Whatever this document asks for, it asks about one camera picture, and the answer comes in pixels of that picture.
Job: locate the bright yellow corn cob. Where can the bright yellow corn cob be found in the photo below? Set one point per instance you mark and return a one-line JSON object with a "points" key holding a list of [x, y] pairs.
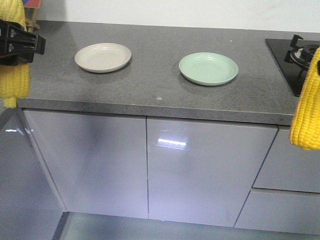
{"points": [[14, 80]]}

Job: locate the grey side cabinet panel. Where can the grey side cabinet panel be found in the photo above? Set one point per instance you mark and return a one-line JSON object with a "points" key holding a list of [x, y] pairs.
{"points": [[29, 206]]}

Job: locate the grey cabinet door left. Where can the grey cabinet door left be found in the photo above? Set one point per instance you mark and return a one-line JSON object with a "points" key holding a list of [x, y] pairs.
{"points": [[98, 163]]}

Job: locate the black glass gas stove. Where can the black glass gas stove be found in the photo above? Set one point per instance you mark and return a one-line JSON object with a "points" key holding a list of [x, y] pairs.
{"points": [[293, 56]]}

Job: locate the grey lower drawer front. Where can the grey lower drawer front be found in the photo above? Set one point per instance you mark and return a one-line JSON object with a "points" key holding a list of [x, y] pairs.
{"points": [[281, 211]]}

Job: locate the grey cabinet door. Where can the grey cabinet door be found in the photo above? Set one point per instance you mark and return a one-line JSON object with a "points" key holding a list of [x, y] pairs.
{"points": [[201, 172], [98, 163]]}

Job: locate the grey drawer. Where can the grey drawer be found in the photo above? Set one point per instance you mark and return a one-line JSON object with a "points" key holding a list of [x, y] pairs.
{"points": [[281, 211], [288, 167]]}

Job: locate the brown figurine with red top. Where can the brown figurine with red top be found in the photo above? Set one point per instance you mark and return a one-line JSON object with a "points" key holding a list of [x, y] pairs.
{"points": [[31, 8]]}

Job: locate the orange yellow corn cob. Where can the orange yellow corn cob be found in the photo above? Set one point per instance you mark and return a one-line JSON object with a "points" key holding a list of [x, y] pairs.
{"points": [[304, 130]]}

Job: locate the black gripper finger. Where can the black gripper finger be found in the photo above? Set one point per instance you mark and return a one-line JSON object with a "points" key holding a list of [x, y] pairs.
{"points": [[7, 59], [318, 67], [14, 40]]}

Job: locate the grey upper drawer front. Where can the grey upper drawer front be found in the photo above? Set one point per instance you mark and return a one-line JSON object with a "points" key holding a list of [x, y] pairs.
{"points": [[288, 167]]}

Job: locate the grey cabinet door middle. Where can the grey cabinet door middle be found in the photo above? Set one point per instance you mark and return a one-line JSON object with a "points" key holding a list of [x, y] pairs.
{"points": [[201, 172]]}

